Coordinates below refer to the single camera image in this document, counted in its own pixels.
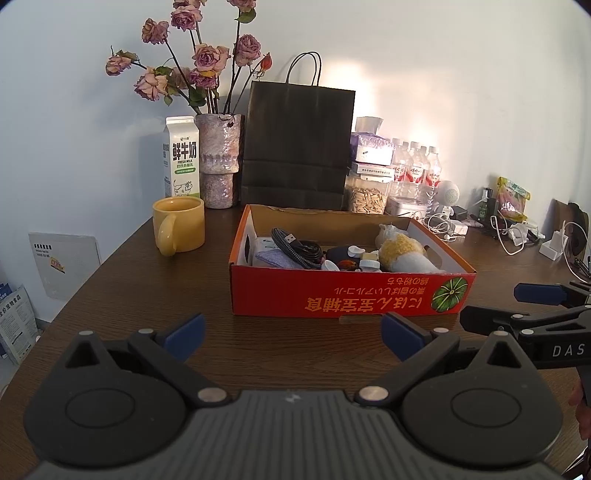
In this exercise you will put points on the red cardboard box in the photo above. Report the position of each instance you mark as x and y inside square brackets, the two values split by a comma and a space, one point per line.
[323, 293]

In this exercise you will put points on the navy blue pouch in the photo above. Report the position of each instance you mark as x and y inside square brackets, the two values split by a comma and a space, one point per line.
[339, 253]

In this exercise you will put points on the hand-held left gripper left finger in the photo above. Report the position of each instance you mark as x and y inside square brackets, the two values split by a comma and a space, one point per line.
[184, 334]

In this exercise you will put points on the person's right hand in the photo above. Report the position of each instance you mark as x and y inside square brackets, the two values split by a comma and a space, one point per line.
[584, 420]

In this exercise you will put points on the small white cap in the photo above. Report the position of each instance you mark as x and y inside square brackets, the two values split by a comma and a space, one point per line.
[356, 252]

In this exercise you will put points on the small orange trinket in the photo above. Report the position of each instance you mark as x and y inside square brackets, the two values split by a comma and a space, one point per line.
[348, 265]

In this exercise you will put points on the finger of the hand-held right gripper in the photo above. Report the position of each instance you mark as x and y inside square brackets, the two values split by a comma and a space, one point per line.
[489, 318]
[538, 293]

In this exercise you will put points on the white round speaker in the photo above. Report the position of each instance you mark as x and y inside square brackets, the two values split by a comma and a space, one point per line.
[449, 191]

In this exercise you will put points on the dried pink rose bouquet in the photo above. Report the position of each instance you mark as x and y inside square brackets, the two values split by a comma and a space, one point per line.
[203, 55]

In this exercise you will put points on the white charging dock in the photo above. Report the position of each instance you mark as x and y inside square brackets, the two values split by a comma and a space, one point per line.
[554, 247]

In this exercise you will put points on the clear jar of seeds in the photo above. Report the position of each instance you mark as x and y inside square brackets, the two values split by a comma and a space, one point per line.
[367, 196]

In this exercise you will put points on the dark brown object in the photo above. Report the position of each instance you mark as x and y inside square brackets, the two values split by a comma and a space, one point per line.
[579, 221]

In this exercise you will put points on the clear plastic container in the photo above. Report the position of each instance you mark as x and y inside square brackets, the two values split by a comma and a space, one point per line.
[263, 242]

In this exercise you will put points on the sheep plush toy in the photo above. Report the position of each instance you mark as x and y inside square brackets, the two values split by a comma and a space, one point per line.
[406, 251]

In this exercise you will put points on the white charger adapter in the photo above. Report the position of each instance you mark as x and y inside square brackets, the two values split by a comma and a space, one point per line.
[459, 228]

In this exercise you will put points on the mottled pink ceramic vase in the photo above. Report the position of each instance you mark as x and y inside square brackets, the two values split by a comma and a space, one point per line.
[219, 157]

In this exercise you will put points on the yellow snack packet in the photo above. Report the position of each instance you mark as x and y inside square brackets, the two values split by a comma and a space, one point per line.
[513, 198]

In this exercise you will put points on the silver tin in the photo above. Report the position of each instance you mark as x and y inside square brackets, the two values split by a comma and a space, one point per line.
[406, 207]

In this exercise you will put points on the white bottle cap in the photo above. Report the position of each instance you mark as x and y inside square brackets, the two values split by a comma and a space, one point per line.
[330, 266]

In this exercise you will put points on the white green milk carton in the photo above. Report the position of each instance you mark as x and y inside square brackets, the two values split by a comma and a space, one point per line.
[181, 157]

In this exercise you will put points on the flat white box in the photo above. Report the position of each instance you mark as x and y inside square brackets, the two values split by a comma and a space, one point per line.
[371, 170]

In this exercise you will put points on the blue white booklet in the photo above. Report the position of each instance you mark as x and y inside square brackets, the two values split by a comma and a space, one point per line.
[16, 323]

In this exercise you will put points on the shrink-wrapped water bottle pack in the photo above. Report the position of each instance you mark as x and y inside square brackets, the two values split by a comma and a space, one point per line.
[415, 170]

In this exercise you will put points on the purple tissue pack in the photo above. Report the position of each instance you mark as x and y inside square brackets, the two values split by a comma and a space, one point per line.
[371, 150]

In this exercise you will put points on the lavender cloth pouch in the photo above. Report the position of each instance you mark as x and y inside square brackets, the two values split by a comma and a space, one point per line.
[274, 259]

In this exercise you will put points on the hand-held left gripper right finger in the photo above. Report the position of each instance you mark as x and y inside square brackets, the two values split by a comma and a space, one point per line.
[401, 337]

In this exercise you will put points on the black paper bag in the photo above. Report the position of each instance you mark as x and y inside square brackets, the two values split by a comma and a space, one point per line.
[298, 147]

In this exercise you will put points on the yellow mug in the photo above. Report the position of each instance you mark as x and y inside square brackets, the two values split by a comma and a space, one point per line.
[184, 226]

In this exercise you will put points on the small green bottle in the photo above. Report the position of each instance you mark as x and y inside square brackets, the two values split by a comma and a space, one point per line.
[485, 205]

